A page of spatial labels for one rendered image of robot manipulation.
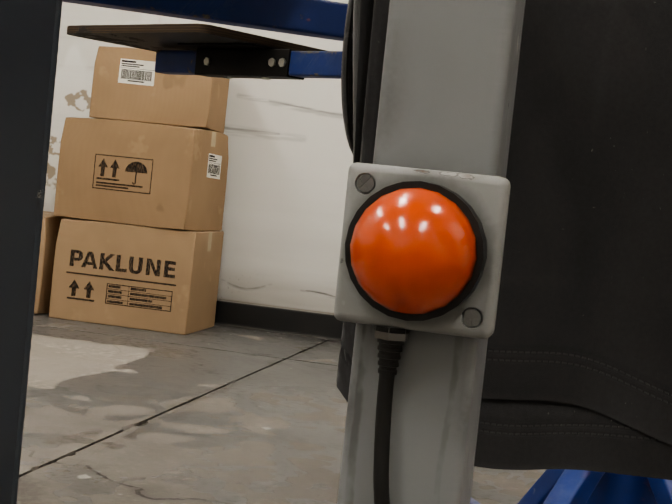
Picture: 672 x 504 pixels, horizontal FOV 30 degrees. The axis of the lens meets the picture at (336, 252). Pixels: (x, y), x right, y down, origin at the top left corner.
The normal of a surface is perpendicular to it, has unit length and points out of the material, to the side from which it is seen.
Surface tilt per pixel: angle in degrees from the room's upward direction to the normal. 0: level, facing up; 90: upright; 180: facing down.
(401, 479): 90
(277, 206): 90
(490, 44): 90
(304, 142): 90
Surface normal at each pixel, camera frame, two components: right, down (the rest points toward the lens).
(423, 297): 0.12, 0.78
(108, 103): -0.11, 0.06
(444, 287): 0.46, 0.55
